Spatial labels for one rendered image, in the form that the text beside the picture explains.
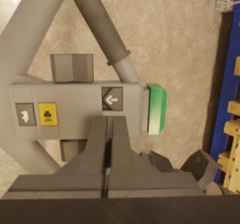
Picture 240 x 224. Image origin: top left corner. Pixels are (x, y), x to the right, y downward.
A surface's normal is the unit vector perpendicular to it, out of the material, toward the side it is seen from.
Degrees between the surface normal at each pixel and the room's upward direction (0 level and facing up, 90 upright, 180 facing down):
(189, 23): 0
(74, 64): 39
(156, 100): 22
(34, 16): 16
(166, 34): 0
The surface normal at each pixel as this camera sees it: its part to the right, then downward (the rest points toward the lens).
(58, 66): 0.32, 0.27
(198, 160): -0.87, -0.47
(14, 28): -0.07, 0.22
